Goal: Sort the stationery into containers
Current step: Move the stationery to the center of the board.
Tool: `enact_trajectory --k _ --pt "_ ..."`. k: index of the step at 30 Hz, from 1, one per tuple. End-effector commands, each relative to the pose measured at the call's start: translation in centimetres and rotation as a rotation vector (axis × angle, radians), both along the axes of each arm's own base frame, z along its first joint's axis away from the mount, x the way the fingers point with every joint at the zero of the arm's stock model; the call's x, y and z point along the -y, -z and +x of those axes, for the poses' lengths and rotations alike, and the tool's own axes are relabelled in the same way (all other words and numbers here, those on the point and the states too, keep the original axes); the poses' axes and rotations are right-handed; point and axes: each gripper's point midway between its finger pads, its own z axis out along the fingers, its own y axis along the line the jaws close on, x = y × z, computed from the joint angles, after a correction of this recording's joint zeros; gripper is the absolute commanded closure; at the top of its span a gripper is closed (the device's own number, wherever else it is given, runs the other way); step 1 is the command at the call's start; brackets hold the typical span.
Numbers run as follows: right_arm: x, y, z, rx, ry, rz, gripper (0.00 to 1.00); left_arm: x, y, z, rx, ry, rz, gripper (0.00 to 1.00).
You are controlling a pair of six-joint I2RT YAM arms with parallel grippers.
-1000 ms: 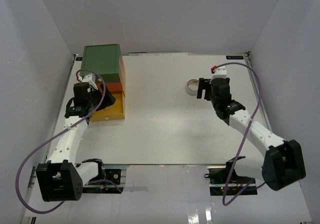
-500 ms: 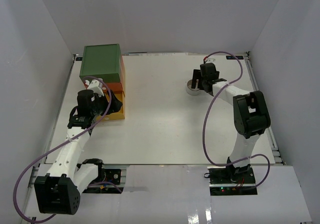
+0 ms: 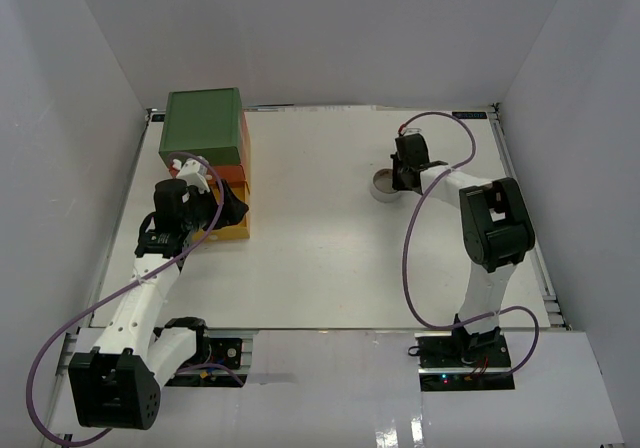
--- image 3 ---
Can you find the orange cardboard box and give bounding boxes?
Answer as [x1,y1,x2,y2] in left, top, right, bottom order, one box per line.
[169,111,253,185]

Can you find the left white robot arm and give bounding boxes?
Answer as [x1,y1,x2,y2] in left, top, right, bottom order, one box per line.
[68,178,248,430]

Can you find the blue corner label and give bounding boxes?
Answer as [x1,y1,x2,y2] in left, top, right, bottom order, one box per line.
[451,111,488,120]

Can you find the green drawer box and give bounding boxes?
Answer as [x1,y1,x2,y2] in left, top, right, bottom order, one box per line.
[158,87,244,166]

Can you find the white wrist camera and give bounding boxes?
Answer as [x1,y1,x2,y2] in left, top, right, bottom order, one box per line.
[398,124,422,137]
[171,157,210,194]

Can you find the yellow cardboard box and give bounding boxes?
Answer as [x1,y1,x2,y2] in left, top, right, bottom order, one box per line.
[192,180,250,242]

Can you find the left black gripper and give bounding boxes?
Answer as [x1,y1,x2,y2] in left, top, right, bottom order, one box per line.
[182,179,249,234]

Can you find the large white tape roll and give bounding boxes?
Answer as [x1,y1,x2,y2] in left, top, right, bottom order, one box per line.
[369,168,401,203]

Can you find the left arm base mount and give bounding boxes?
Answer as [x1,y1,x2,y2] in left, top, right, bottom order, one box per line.
[167,336,253,388]

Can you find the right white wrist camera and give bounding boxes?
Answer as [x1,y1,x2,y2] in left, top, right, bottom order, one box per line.
[398,124,422,137]

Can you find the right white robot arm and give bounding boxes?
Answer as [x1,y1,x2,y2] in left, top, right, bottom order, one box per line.
[391,133,535,367]

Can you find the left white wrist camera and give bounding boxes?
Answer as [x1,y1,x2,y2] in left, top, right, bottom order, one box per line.
[171,157,210,194]

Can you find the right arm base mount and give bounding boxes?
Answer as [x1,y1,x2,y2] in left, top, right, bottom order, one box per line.
[407,335,515,393]

